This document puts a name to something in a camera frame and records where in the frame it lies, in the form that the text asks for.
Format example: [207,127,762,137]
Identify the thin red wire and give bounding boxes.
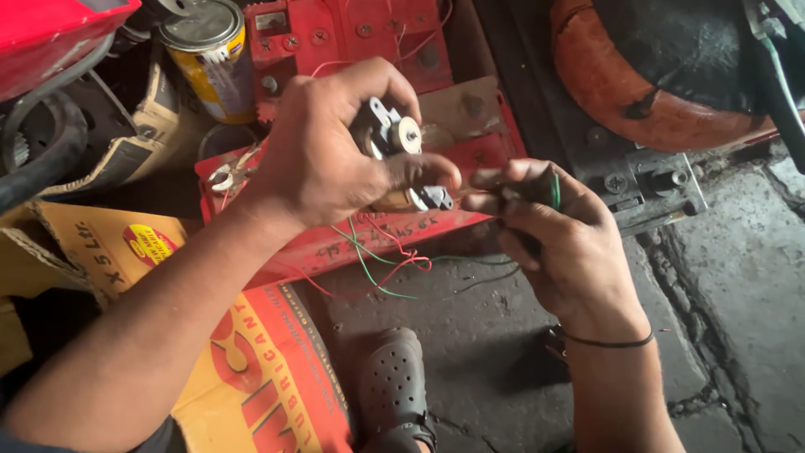
[294,213,435,300]

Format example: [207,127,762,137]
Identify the green black cable bundle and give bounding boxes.
[741,0,805,176]

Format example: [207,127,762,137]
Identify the thin black wire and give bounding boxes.
[452,264,523,297]

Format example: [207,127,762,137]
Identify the person's right hand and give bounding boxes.
[462,159,652,342]

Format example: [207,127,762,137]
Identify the grey metal ignition switch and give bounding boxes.
[351,96,455,215]

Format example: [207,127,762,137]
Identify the black rubber hose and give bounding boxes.
[0,90,90,216]

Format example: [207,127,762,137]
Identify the black thread wristband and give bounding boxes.
[558,327,656,350]

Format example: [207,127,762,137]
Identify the red battery with screw caps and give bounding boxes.
[243,0,455,122]

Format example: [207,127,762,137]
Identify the yellow tin can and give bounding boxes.
[158,0,258,125]

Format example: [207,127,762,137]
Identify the large red battery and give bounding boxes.
[194,77,530,292]

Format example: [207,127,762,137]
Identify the grey perforated clog shoe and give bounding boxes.
[357,326,439,453]

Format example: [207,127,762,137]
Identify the red plastic body panel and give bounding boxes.
[0,0,143,103]

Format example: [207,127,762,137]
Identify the yellow orange cardboard carton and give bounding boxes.
[0,200,354,453]

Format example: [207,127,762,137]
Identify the person's left hand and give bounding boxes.
[248,58,463,231]

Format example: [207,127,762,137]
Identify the grey metal machine base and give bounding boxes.
[473,0,709,239]

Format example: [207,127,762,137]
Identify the brown black printed cardboard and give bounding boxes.
[36,43,192,198]

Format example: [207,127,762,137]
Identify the metal battery terminal clamp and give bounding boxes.
[208,143,262,193]

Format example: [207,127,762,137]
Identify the thin green wire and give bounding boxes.
[330,173,562,301]

